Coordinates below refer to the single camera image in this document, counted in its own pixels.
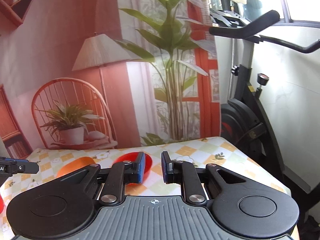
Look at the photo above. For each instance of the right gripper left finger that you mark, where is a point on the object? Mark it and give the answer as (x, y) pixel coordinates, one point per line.
(107, 185)

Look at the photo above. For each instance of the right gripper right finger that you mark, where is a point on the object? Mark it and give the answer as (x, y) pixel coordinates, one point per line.
(199, 186)

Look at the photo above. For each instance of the red bowl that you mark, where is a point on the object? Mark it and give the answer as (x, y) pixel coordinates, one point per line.
(132, 157)

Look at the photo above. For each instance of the orange square plate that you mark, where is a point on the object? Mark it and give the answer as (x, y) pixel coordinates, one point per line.
(75, 165)

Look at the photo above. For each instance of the red bowl edge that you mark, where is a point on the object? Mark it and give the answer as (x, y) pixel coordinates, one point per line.
(1, 204)

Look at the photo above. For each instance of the floral checkered tablecloth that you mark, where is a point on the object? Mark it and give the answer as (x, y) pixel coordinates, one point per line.
(199, 152)

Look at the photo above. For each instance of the black exercise bike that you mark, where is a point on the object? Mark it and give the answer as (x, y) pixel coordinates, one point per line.
(244, 122)

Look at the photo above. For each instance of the printed room backdrop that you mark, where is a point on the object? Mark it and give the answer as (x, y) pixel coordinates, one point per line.
(106, 74)

